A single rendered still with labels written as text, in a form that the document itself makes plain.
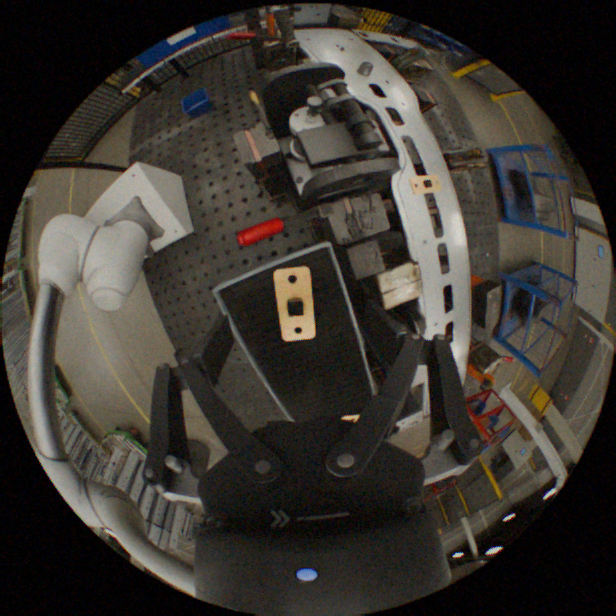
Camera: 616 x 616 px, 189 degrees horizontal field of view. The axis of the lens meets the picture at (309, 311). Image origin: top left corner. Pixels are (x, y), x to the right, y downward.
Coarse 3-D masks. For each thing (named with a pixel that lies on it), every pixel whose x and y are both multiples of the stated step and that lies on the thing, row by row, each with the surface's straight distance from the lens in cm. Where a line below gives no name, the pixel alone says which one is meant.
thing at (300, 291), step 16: (288, 272) 23; (304, 272) 23; (288, 288) 23; (304, 288) 23; (288, 304) 23; (304, 304) 24; (288, 320) 24; (304, 320) 24; (288, 336) 25; (304, 336) 25
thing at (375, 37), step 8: (368, 32) 91; (376, 32) 94; (368, 40) 83; (376, 40) 85; (384, 40) 88; (392, 40) 92; (400, 40) 96; (408, 40) 102; (408, 48) 92; (424, 48) 103
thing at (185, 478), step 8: (168, 456) 10; (168, 464) 10; (176, 464) 10; (184, 464) 10; (176, 472) 10; (184, 472) 10; (192, 472) 10; (176, 480) 10; (184, 480) 10; (192, 480) 10; (176, 488) 10; (184, 488) 10; (192, 488) 10; (168, 496) 10; (176, 496) 10; (184, 496) 10; (192, 496) 9
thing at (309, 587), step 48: (288, 432) 9; (336, 432) 9; (240, 480) 8; (288, 480) 8; (384, 480) 8; (240, 528) 8; (288, 528) 7; (336, 528) 7; (384, 528) 5; (432, 528) 6; (240, 576) 5; (288, 576) 5; (336, 576) 5; (384, 576) 5; (432, 576) 6
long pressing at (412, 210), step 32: (320, 32) 80; (352, 32) 87; (352, 64) 62; (384, 64) 69; (384, 128) 49; (416, 128) 54; (448, 192) 53; (416, 224) 46; (448, 224) 51; (416, 256) 45; (448, 256) 52; (448, 320) 57
